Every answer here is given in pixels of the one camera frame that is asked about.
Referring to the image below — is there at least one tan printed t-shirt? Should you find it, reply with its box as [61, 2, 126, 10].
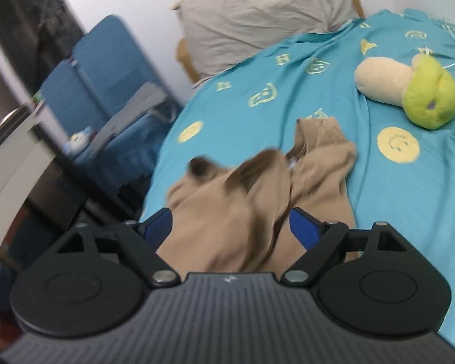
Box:
[155, 116, 359, 274]

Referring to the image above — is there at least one dark barred window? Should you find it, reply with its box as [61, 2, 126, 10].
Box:
[0, 0, 86, 96]

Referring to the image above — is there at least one teal printed bed sheet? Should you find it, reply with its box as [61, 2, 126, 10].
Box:
[138, 7, 455, 354]

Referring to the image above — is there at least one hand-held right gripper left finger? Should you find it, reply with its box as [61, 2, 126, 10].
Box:
[55, 207, 181, 288]

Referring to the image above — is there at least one blue covered chair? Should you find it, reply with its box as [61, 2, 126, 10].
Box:
[73, 14, 183, 198]
[39, 60, 111, 153]

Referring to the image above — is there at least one white table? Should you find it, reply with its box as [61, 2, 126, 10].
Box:
[0, 105, 89, 259]

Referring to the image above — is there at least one grey cloth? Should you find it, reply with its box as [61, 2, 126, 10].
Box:
[93, 82, 177, 149]

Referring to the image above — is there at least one grey pillow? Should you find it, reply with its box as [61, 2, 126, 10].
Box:
[170, 0, 359, 84]

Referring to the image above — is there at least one small white blue toy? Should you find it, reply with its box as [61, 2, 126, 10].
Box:
[62, 126, 98, 156]

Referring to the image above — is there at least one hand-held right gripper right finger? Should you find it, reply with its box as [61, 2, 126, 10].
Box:
[282, 207, 407, 287]

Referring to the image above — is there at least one beige and green plush toy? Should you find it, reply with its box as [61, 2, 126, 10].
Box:
[354, 53, 455, 130]

